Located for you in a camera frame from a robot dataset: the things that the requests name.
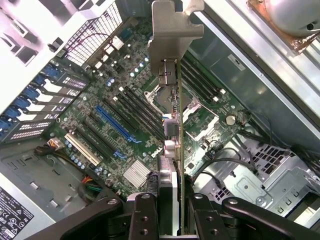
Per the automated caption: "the silver chipset heat sink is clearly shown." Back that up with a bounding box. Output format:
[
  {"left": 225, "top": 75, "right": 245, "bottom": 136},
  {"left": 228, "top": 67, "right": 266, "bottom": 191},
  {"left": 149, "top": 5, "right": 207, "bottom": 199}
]
[{"left": 122, "top": 159, "right": 151, "bottom": 188}]

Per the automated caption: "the silver disk bay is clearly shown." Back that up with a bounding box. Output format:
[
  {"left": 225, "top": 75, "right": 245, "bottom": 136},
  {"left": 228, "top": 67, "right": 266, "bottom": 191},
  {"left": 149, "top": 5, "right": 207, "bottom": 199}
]
[{"left": 194, "top": 139, "right": 320, "bottom": 226}]

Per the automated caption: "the white expansion slot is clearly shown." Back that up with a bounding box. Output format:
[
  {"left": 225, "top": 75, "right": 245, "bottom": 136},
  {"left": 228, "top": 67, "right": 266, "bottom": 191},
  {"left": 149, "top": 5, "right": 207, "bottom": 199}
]
[{"left": 64, "top": 132, "right": 101, "bottom": 167}]

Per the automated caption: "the long blue expansion slot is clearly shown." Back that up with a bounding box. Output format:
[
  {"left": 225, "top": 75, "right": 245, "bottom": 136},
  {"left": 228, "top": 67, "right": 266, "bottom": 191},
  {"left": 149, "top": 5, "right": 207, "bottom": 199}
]
[{"left": 95, "top": 104, "right": 134, "bottom": 142}]

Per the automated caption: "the coin cell battery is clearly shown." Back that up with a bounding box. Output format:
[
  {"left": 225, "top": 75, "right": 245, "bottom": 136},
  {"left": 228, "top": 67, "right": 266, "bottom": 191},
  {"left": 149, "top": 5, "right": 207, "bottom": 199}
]
[{"left": 224, "top": 114, "right": 237, "bottom": 126}]

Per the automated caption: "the metal socket cover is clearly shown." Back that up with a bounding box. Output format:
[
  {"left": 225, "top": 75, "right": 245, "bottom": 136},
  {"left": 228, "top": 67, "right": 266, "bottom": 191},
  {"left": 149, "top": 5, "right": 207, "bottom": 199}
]
[{"left": 182, "top": 98, "right": 220, "bottom": 142}]

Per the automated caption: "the CPU socket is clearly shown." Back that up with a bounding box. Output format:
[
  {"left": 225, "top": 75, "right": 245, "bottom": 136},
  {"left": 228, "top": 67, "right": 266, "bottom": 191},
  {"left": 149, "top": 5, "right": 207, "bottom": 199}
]
[{"left": 143, "top": 84, "right": 180, "bottom": 112}]

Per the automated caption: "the grey power supply unit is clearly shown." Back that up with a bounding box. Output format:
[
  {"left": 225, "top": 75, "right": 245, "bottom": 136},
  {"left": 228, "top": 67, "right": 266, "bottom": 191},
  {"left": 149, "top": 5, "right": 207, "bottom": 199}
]
[{"left": 0, "top": 147, "right": 86, "bottom": 240}]

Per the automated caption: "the green motherboard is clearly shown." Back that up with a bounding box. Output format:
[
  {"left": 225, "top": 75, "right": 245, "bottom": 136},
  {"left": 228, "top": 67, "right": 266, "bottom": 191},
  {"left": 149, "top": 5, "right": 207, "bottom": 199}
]
[{"left": 44, "top": 17, "right": 251, "bottom": 201}]

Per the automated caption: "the open black PC case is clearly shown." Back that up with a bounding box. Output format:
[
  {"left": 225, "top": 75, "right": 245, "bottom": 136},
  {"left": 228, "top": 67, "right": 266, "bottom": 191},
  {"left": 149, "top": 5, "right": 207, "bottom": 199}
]
[{"left": 0, "top": 0, "right": 320, "bottom": 226}]

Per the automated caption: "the coloured power wire bundle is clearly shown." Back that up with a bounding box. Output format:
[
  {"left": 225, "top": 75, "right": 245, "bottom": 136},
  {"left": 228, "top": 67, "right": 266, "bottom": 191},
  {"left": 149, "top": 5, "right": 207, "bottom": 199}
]
[{"left": 77, "top": 174, "right": 107, "bottom": 202}]

